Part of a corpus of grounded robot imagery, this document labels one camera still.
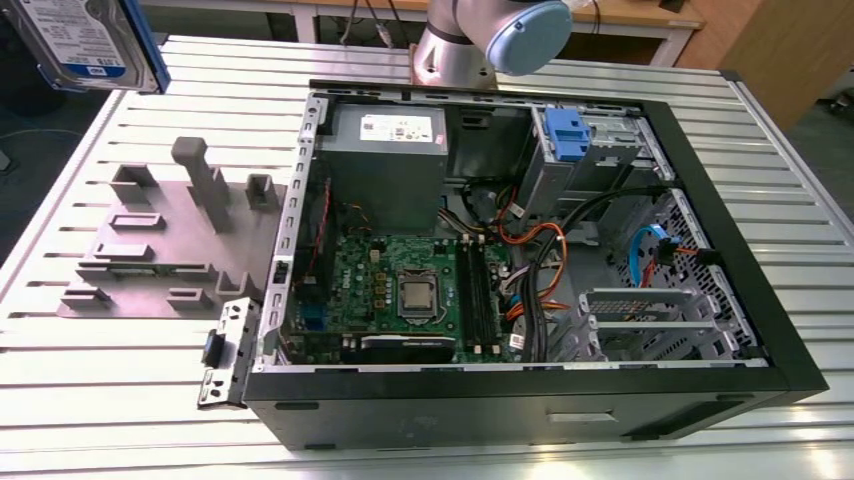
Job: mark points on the hard disk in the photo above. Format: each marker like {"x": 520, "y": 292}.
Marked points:
{"x": 81, "y": 45}

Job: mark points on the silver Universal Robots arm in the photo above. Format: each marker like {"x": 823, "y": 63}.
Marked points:
{"x": 454, "y": 55}

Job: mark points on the metal disk bay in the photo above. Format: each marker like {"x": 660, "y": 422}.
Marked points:
{"x": 654, "y": 325}

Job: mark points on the green Dell motherboard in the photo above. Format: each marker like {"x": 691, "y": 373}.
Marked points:
{"x": 437, "y": 260}

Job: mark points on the black CPU socket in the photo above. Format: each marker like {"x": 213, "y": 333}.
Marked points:
{"x": 417, "y": 274}

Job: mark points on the silver CPU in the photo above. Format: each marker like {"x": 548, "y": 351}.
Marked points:
{"x": 417, "y": 295}

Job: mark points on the grey power supply unit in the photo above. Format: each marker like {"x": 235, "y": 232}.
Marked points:
{"x": 381, "y": 190}

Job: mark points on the RAM slot with white clips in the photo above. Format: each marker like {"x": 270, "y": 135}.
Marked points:
{"x": 470, "y": 295}
{"x": 488, "y": 295}

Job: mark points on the black graphics card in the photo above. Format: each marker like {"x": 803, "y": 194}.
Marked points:
{"x": 401, "y": 352}

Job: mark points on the blue VGA port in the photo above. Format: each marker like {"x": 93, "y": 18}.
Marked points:
{"x": 316, "y": 317}

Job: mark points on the metal optical drive cage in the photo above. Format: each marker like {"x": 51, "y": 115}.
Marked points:
{"x": 568, "y": 185}

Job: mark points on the blue plastic drive latch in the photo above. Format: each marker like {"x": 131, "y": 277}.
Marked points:
{"x": 568, "y": 135}

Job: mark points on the black open PC case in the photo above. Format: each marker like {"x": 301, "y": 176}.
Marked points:
{"x": 468, "y": 415}

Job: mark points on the grey plastic parts rack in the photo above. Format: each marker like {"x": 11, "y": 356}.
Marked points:
{"x": 187, "y": 250}

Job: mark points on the green RAM stick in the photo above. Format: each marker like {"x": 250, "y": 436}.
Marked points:
{"x": 141, "y": 271}

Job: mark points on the brown wooden cabinet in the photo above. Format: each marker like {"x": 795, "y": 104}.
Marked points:
{"x": 788, "y": 50}

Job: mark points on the wooden desk white frame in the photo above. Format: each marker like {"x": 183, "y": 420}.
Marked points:
{"x": 641, "y": 20}

